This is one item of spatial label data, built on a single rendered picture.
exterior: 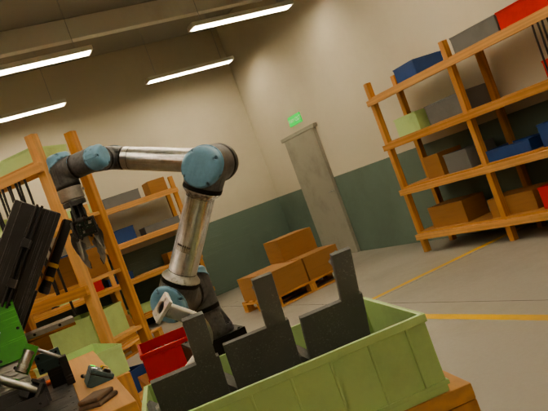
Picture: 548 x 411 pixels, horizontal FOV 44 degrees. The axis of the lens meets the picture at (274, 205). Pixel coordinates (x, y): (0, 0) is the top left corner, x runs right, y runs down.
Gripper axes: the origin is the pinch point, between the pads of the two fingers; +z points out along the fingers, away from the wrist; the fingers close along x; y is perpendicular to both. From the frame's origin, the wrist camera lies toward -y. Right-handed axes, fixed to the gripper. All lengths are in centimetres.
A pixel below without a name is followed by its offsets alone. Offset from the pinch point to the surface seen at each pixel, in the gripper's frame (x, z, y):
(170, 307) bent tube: 4, 14, 82
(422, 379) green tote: 45, 46, 94
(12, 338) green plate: -32, 15, -37
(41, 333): -23, 18, -49
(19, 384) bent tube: -35, 30, -29
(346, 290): 40, 24, 85
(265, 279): 24, 15, 84
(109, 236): 43, -15, -314
